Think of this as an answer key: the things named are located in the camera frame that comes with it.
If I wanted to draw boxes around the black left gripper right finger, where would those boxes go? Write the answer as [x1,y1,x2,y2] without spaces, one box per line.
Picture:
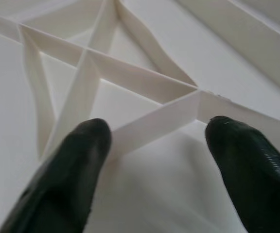
[204,116,280,233]

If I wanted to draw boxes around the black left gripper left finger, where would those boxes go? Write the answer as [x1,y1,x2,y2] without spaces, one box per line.
[0,118,113,233]

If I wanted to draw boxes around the white plastic table top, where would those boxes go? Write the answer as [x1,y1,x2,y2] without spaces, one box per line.
[0,0,280,233]

